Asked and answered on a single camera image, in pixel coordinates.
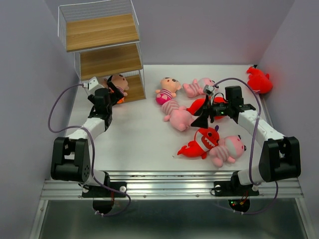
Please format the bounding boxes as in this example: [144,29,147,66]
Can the boy doll orange pants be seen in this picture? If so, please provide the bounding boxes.
[107,74,130,105]

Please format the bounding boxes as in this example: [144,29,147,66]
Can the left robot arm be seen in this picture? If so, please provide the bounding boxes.
[51,74,128,196]

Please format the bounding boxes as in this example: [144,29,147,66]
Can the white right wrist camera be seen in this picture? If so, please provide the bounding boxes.
[203,85,215,96]

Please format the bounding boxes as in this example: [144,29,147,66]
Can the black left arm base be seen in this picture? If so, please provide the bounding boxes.
[78,173,131,217]

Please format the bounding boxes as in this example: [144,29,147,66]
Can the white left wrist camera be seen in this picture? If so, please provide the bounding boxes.
[83,77,103,95]

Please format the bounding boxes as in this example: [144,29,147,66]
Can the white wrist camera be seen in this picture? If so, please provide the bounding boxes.
[203,85,215,96]
[83,77,103,95]

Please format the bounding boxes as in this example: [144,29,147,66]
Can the red shark plush open mouth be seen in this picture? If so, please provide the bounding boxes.
[177,125,220,159]

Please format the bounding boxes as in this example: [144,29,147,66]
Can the boy doll magenta striped shirt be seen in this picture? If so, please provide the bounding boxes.
[155,77,181,105]

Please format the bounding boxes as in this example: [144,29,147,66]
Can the white wire wooden shelf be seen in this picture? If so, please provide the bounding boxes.
[58,0,146,102]

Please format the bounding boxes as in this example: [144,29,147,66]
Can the pink pig plush bottom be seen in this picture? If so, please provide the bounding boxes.
[209,135,247,168]

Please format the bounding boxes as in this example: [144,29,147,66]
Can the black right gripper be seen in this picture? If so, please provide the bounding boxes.
[190,94,231,128]

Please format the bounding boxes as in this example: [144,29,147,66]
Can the large pink striped pig plush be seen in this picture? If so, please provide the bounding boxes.
[161,100,194,131]

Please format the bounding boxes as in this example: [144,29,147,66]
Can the pink pig plush top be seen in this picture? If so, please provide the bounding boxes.
[182,78,215,98]

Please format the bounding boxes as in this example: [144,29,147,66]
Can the red plush far corner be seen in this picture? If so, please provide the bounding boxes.
[246,66,273,94]

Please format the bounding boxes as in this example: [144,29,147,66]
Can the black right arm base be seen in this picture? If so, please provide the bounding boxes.
[210,171,260,213]

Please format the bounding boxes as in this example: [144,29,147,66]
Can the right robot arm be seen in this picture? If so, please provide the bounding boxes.
[192,85,301,194]

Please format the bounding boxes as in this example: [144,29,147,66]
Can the red whale plush centre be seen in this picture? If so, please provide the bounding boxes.
[186,97,226,116]

